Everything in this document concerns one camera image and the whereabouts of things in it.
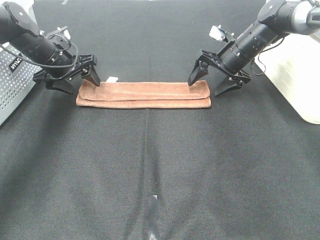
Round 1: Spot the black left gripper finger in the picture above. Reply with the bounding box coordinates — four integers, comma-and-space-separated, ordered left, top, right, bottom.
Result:
45, 79, 74, 95
81, 65, 101, 87

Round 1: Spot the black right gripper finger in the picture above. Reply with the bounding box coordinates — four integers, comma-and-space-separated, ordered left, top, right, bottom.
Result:
187, 60, 209, 86
213, 77, 243, 97

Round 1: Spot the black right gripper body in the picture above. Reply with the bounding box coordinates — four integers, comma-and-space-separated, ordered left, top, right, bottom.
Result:
199, 42, 252, 84

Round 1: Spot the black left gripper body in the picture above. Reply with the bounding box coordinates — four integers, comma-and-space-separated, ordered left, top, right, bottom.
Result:
32, 47, 97, 82

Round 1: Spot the brown towel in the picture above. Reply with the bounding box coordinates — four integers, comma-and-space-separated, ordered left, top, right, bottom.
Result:
75, 80, 211, 109

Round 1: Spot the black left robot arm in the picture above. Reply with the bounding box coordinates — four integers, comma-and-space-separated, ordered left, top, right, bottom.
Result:
0, 1, 101, 94

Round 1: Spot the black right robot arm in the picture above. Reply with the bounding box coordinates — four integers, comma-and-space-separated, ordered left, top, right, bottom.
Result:
188, 0, 320, 96

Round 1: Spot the grey perforated laundry basket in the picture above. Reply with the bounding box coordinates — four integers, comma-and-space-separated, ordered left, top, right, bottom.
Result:
0, 49, 41, 124

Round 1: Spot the white storage box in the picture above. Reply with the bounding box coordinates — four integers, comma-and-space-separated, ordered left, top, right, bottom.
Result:
254, 33, 320, 125

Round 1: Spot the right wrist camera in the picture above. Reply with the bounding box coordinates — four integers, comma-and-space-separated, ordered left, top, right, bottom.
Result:
208, 25, 236, 43

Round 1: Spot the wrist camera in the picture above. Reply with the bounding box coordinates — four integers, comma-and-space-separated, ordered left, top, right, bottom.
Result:
39, 26, 71, 45
208, 25, 236, 43

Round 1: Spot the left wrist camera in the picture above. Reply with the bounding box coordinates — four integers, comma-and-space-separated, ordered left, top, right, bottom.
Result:
39, 26, 71, 45

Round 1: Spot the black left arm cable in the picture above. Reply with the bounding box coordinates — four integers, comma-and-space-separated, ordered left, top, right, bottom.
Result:
0, 37, 80, 81

